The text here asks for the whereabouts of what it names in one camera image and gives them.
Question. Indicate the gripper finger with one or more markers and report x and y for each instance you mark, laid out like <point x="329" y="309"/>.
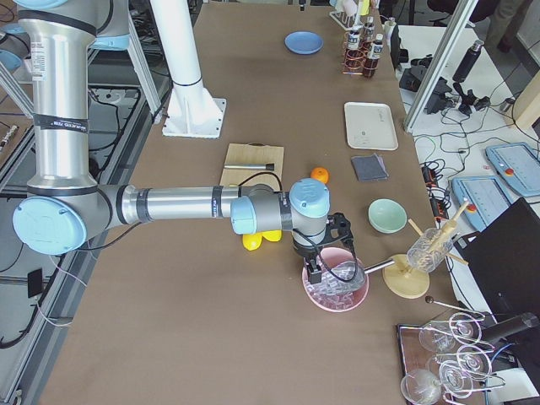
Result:
<point x="313" y="271"/>

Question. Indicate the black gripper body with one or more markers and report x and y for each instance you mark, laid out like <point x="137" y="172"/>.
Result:
<point x="306" y="255"/>

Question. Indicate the orange mandarin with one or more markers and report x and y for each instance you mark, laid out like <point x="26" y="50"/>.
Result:
<point x="321" y="174"/>

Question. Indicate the blue plate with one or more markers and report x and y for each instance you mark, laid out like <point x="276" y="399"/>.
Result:
<point x="303" y="42"/>

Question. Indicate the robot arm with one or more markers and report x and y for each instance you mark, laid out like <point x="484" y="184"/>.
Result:
<point x="66" y="206"/>

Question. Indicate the pink ice bowl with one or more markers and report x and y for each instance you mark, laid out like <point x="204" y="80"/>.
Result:
<point x="332" y="256"/>

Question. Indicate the steel ice scoop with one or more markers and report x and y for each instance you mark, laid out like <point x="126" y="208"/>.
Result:
<point x="354" y="270"/>

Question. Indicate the green bowl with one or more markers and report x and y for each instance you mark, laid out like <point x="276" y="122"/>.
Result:
<point x="387" y="216"/>

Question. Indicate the yellow lemon lower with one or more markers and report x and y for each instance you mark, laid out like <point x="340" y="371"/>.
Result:
<point x="272" y="235"/>

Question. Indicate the yellow lemon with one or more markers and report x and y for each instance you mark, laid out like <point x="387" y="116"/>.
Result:
<point x="272" y="235"/>
<point x="252" y="242"/>

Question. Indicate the grey folded cloth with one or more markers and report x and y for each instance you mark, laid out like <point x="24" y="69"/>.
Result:
<point x="369" y="168"/>

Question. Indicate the yellow lemon upper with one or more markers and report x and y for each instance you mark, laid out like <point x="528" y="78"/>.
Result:
<point x="252" y="242"/>

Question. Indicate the wooden cup tree stand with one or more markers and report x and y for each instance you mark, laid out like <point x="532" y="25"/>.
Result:
<point x="408" y="282"/>

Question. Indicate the glass mug on stand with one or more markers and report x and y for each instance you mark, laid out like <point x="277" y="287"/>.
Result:
<point x="429" y="250"/>

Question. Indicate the cream rabbit tray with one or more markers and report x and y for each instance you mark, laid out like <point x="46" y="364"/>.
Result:
<point x="370" y="126"/>

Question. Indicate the wooden cutting board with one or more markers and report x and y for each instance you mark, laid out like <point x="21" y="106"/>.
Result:
<point x="270" y="158"/>

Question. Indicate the steel muddler black tip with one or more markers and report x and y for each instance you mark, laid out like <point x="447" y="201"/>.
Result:
<point x="245" y="166"/>

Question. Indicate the teach pendant near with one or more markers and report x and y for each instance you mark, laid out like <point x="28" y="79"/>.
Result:
<point x="487" y="198"/>

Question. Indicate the teach pendant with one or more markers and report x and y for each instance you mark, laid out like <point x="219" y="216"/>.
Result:
<point x="487" y="198"/>
<point x="518" y="165"/>

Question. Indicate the tea bottle lower left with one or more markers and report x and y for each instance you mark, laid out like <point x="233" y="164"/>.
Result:
<point x="373" y="56"/>

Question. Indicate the tea bottle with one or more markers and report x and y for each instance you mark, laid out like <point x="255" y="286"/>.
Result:
<point x="369" y="30"/>
<point x="373" y="56"/>
<point x="353" y="54"/>

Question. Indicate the tea bottle top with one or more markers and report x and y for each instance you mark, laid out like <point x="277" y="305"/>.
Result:
<point x="353" y="54"/>

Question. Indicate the wine glass rack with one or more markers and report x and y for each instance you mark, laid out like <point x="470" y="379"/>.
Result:
<point x="446" y="361"/>

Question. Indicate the teach pendant far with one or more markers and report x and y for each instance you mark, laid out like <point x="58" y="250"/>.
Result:
<point x="518" y="165"/>

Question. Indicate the tea bottle lower right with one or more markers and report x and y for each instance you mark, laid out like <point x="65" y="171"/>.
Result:
<point x="369" y="30"/>

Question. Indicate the copper wire bottle rack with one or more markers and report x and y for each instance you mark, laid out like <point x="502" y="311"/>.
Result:
<point x="364" y="52"/>

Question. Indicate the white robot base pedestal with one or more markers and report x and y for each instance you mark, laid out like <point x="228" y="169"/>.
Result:
<point x="192" y="111"/>

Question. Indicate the aluminium frame post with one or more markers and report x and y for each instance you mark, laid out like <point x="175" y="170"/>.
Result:
<point x="458" y="21"/>

